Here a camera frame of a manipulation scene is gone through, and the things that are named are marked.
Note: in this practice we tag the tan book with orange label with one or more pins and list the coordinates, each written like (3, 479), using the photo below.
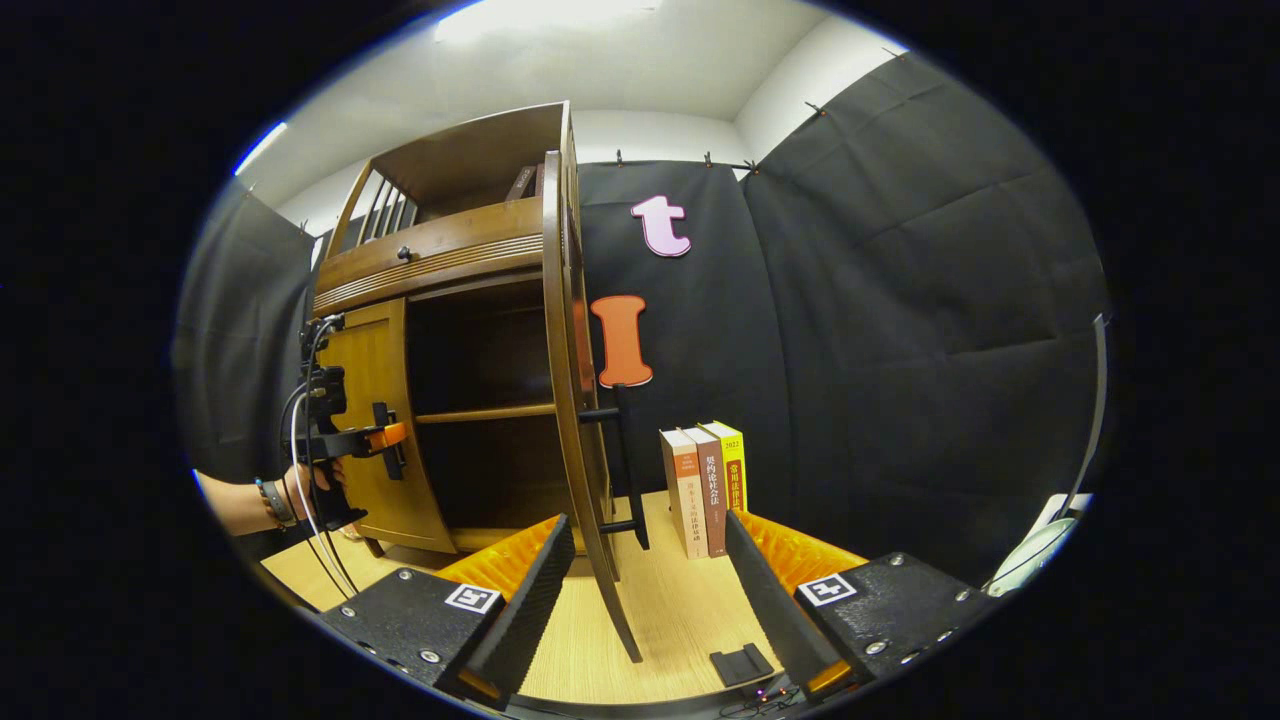
(685, 500)

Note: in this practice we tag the wooden double-door shoe cabinet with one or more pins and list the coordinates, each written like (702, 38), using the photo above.
(470, 160)

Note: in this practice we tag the brown book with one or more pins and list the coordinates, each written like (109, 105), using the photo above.
(713, 500)

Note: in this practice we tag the thin grey rod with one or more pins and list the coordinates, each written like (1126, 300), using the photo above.
(1098, 400)

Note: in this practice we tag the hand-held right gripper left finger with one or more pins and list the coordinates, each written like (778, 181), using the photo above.
(525, 620)

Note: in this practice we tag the white round object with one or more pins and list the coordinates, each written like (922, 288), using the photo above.
(1030, 550)

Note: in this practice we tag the dark wristband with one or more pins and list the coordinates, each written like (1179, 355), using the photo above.
(273, 502)

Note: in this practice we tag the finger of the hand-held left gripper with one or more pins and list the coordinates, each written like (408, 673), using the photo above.
(385, 437)

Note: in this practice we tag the small ceiling light panel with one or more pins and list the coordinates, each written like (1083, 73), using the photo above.
(260, 148)

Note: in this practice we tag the wooden cabinet drawer with knob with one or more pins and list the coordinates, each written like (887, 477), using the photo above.
(450, 245)

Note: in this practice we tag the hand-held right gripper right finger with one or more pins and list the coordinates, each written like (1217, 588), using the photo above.
(775, 610)

